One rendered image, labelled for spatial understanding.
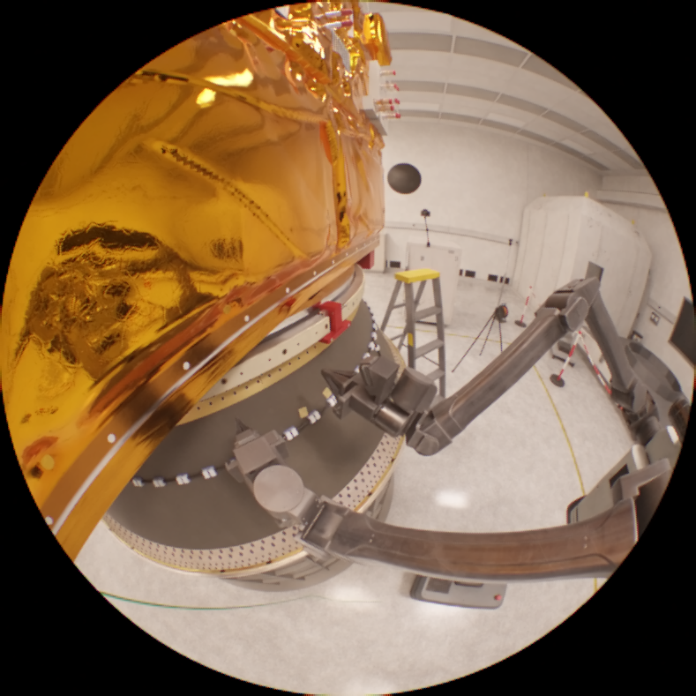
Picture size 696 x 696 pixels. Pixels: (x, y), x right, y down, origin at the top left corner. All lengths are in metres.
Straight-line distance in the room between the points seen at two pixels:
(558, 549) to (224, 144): 0.54
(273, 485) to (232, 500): 0.43
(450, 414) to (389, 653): 1.90
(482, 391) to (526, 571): 0.31
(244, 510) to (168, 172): 0.72
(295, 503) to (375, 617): 1.79
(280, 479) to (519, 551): 0.24
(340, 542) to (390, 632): 1.77
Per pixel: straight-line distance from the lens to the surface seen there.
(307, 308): 0.62
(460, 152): 8.42
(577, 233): 5.86
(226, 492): 0.68
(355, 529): 0.30
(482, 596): 1.92
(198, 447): 0.62
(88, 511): 0.38
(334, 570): 1.96
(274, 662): 2.19
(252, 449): 0.29
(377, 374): 0.37
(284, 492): 0.27
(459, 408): 0.43
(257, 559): 0.85
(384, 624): 2.03
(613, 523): 0.24
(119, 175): 0.27
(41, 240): 0.25
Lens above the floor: 1.98
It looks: 33 degrees down
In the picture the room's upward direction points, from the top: 1 degrees counter-clockwise
